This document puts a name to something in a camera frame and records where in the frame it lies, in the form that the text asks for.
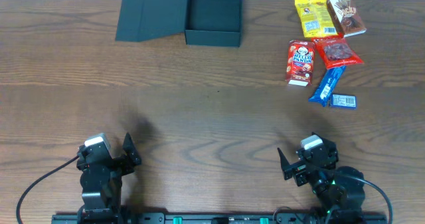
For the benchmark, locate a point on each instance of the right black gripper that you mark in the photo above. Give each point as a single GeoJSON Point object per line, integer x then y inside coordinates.
{"type": "Point", "coordinates": [299, 167]}

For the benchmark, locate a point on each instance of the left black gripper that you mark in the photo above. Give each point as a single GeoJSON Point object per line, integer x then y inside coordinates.
{"type": "Point", "coordinates": [132, 151]}

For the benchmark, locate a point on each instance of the red dried fruit bag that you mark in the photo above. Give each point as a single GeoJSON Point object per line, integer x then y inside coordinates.
{"type": "Point", "coordinates": [335, 52]}

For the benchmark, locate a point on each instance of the yellow candy bag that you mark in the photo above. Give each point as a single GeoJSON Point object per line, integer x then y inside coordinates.
{"type": "Point", "coordinates": [315, 18]}

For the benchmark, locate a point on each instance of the dark green gift box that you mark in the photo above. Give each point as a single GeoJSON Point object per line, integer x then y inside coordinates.
{"type": "Point", "coordinates": [204, 22]}

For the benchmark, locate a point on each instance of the Pocky chocolate stick box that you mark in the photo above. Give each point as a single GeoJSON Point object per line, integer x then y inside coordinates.
{"type": "Point", "coordinates": [346, 16]}

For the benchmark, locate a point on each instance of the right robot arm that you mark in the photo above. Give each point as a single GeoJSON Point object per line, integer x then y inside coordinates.
{"type": "Point", "coordinates": [339, 190]}

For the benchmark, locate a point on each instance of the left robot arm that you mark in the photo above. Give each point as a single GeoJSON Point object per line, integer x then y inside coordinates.
{"type": "Point", "coordinates": [101, 178]}

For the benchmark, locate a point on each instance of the blue cookie roll pack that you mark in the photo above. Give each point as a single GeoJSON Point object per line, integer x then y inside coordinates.
{"type": "Point", "coordinates": [327, 85]}

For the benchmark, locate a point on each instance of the small blue snack packet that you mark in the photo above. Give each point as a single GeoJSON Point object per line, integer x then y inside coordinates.
{"type": "Point", "coordinates": [343, 101]}

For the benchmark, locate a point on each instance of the red Hello Panda box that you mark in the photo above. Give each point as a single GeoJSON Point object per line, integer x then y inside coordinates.
{"type": "Point", "coordinates": [299, 70]}

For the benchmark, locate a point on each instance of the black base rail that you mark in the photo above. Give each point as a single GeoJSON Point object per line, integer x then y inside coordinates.
{"type": "Point", "coordinates": [160, 218]}

